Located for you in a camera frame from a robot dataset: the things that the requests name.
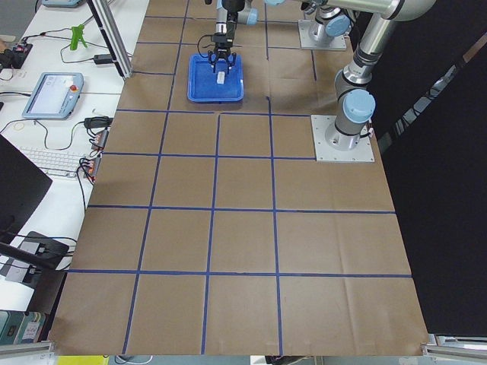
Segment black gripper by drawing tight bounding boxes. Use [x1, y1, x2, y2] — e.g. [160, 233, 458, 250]
[207, 33, 237, 74]

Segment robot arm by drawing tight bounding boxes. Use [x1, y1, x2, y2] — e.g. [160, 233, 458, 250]
[207, 0, 258, 75]
[304, 0, 434, 151]

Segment blue plastic tray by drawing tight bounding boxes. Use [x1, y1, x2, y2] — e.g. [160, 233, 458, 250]
[187, 53, 244, 103]

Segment black power adapter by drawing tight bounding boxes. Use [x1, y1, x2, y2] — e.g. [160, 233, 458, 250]
[93, 54, 113, 65]

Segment green clamp tool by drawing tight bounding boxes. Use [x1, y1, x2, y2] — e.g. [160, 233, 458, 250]
[69, 24, 88, 51]

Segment teach pendant tablet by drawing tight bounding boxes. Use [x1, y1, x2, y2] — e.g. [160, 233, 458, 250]
[22, 72, 84, 120]

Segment brown paper table cover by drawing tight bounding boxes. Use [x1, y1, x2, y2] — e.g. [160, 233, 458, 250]
[49, 1, 428, 356]

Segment white keyboard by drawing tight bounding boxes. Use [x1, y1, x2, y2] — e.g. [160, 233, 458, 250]
[19, 147, 87, 179]

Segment black monitor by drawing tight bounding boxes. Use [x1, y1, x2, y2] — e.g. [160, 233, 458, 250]
[0, 132, 54, 271]

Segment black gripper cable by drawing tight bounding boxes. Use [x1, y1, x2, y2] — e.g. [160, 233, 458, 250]
[196, 33, 214, 64]

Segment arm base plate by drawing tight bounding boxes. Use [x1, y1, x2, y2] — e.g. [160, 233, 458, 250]
[310, 115, 375, 163]
[298, 16, 350, 51]

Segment aluminium frame post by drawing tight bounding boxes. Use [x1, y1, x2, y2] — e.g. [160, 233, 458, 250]
[87, 0, 133, 80]

